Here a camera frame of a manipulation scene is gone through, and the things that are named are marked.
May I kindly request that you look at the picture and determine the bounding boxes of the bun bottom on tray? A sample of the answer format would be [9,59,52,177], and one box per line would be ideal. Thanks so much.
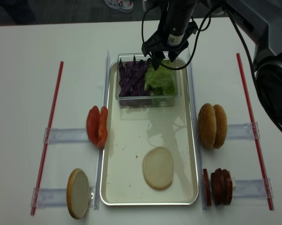
[142,146,174,190]

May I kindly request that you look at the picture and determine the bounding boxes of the green lettuce pile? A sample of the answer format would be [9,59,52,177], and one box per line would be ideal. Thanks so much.
[144,58,176,96]

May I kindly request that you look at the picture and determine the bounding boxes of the single meat slice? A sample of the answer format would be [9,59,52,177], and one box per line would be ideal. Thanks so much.
[203,169,212,207]

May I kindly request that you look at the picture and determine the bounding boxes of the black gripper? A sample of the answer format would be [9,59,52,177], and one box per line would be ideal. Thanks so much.
[142,0,198,70]

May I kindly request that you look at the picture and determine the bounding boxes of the red strip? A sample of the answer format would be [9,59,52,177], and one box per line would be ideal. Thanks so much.
[236,53,274,210]
[30,61,64,216]

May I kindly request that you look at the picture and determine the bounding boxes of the right tomato slice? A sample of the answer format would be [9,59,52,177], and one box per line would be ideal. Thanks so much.
[97,106,108,148]

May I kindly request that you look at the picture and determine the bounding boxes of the stack of meat slices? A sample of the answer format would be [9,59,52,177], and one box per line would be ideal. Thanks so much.
[211,168,233,206]

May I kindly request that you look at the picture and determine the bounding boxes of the clear upper right holder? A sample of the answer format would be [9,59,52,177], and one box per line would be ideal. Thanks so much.
[226,122,260,140]

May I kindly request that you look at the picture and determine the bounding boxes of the clear plastic salad container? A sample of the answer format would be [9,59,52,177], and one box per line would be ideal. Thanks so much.
[115,54,181,107]

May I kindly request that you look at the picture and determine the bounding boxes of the purple cabbage pieces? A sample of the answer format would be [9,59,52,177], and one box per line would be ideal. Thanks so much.
[119,56,151,97]

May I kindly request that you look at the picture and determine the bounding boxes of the clear right long divider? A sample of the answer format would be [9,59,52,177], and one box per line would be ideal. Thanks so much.
[187,61,208,210]

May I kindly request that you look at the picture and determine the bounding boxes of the sesame bun top left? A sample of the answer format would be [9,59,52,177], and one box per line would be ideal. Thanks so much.
[198,103,216,149]

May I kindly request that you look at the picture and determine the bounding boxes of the right red strip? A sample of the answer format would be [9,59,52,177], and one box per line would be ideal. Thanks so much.
[236,53,274,210]

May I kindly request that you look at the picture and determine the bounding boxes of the tomato slice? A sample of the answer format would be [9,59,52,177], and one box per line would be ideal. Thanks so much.
[86,105,100,145]
[97,106,108,148]

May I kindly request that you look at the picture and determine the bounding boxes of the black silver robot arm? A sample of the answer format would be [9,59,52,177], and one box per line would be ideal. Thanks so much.
[142,0,282,132]

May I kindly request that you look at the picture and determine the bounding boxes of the left tomato slice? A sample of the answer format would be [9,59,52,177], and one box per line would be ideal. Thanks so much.
[86,105,100,145]

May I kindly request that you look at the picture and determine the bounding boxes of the clear lower left holder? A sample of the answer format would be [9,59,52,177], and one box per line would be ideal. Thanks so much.
[30,188,67,208]

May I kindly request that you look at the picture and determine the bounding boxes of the white cheese slice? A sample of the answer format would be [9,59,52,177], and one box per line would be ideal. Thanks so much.
[228,170,236,191]

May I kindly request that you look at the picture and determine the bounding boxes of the white patterned shoe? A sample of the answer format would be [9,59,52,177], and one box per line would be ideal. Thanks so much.
[104,0,134,13]

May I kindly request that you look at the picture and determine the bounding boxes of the left red strip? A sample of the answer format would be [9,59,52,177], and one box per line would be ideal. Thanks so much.
[30,61,64,216]

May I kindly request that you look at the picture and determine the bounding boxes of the clear lower right holder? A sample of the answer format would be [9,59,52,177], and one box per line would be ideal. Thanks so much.
[233,179,273,199]

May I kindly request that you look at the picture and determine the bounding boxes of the sesame bun top right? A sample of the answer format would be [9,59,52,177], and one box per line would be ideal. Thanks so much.
[213,105,228,149]

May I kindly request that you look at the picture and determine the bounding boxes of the standing bun half left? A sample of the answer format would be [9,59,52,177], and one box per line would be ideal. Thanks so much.
[66,168,90,219]

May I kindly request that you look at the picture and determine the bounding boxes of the clear holder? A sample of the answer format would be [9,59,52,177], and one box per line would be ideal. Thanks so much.
[43,128,89,144]
[30,188,67,208]
[233,179,273,199]
[226,122,260,140]

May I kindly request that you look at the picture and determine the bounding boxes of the white rectangular serving tray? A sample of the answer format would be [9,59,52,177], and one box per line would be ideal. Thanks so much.
[100,62,199,206]

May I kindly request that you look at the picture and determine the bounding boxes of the clear upper left holder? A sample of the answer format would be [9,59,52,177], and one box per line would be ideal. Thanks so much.
[43,128,89,144]

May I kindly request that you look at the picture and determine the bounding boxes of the clear left long divider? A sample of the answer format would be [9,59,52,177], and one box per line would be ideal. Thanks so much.
[93,51,110,210]

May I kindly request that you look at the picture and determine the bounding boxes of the clear long divider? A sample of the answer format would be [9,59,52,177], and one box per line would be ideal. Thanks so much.
[93,51,110,210]
[187,61,208,210]

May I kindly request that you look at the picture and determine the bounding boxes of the sesame bun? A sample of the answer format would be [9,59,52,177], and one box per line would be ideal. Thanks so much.
[213,105,228,149]
[198,103,216,149]

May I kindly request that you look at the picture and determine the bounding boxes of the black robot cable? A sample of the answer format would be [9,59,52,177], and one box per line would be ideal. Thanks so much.
[140,4,282,138]

